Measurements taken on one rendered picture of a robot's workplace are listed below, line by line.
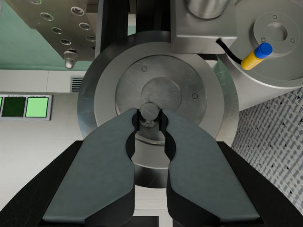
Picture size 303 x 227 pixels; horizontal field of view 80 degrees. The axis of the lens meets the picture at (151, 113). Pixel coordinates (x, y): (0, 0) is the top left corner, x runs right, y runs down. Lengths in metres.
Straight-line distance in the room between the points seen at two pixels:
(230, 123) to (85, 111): 0.13
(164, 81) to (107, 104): 0.05
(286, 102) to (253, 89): 0.10
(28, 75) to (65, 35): 3.08
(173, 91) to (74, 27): 0.36
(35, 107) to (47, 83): 2.81
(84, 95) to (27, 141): 0.41
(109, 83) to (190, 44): 0.08
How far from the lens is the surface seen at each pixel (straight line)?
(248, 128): 0.38
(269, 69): 0.22
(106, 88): 0.17
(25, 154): 0.58
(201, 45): 0.17
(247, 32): 0.23
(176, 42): 0.16
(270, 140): 0.33
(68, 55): 0.57
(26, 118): 0.58
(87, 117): 0.17
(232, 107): 0.18
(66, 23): 0.47
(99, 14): 0.22
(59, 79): 3.32
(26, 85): 3.53
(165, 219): 0.53
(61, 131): 0.54
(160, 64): 0.16
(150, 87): 0.15
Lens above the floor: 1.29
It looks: 11 degrees down
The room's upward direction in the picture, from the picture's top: 180 degrees counter-clockwise
